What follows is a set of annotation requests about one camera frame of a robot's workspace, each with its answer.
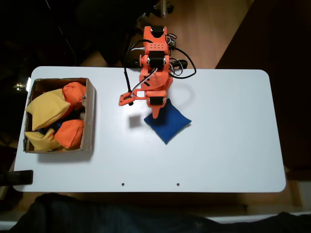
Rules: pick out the cardboard box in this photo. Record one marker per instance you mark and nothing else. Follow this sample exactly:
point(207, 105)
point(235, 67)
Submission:
point(88, 116)

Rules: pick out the orange bean bag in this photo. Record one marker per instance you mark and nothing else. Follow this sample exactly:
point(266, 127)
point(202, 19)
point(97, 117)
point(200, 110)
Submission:
point(70, 133)
point(74, 94)

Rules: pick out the red bean bag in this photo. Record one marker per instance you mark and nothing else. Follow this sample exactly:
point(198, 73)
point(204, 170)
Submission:
point(69, 110)

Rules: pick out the dark blue bean bag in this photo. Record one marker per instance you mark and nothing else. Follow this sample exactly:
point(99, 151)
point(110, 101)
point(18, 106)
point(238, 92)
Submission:
point(57, 125)

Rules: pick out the large yellow bean bag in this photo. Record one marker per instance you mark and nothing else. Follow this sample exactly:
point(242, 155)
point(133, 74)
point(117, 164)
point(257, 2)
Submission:
point(46, 109)

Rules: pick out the small yellow bean bag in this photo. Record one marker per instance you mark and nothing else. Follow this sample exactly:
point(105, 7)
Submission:
point(41, 142)

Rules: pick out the office chair base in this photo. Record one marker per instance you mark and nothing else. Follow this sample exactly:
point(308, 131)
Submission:
point(165, 8)

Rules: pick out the dark navy fabric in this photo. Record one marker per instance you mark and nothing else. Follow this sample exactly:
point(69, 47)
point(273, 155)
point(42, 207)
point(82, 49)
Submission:
point(97, 218)

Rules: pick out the black table clamp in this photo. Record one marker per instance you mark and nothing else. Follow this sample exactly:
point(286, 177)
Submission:
point(22, 177)

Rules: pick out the orange camera mount with camera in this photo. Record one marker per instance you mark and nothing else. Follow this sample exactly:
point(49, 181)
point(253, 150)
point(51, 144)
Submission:
point(125, 98)

